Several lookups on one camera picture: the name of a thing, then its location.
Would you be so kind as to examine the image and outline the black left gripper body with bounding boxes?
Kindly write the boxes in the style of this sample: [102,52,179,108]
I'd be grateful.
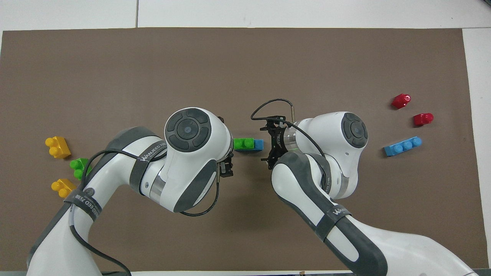
[217,116,234,178]

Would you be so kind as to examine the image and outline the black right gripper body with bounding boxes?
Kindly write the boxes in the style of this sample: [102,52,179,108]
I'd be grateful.
[269,116,293,170]

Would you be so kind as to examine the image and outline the blue three-stud toy block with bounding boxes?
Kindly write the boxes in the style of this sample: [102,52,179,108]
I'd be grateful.
[384,136,422,157]
[234,139,264,153]

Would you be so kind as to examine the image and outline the green two-stud toy block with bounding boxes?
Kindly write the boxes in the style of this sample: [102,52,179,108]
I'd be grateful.
[233,137,255,151]
[69,158,92,181]

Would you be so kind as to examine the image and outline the red single-stud toy block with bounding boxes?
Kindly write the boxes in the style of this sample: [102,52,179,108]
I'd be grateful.
[413,113,434,127]
[391,94,411,110]

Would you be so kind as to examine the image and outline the yellow two-stud toy block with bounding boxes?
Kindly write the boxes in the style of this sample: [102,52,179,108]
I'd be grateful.
[51,179,77,199]
[45,136,71,159]

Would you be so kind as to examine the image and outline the brown table mat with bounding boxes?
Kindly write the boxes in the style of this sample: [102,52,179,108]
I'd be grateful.
[0,28,484,272]

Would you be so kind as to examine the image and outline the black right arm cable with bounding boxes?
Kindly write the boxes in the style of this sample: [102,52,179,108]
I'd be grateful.
[250,99,329,184]

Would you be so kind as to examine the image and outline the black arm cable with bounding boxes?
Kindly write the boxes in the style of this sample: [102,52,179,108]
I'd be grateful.
[250,99,329,184]
[69,149,220,276]

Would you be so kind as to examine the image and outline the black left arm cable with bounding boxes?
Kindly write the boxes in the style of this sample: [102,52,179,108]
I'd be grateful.
[69,149,220,276]

